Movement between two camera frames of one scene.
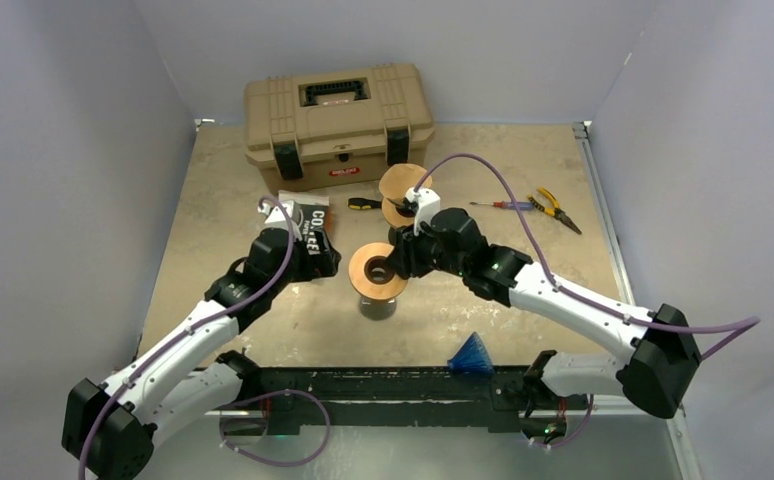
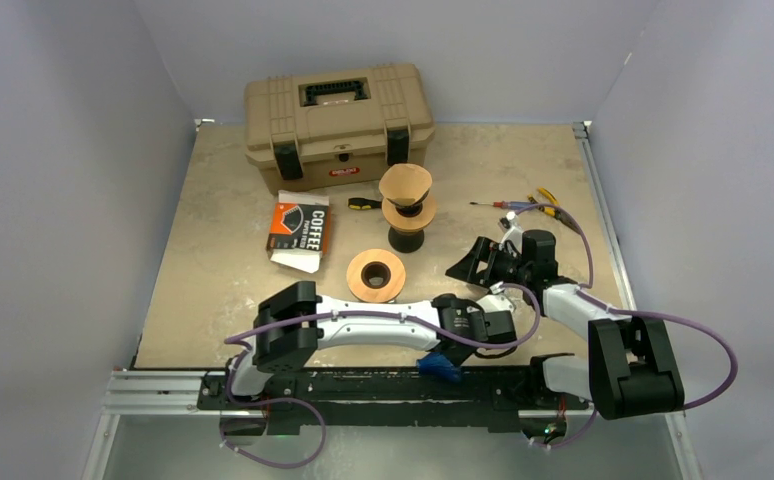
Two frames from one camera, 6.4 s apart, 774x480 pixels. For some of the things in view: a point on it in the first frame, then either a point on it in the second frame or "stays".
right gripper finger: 404,240 to 484,249
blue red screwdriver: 523,206 stays
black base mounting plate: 400,400 stays
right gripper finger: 402,257 to 466,268
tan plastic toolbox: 337,129 stays
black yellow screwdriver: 363,204 stays
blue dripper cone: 472,358 to 436,364
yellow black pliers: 555,210 stays
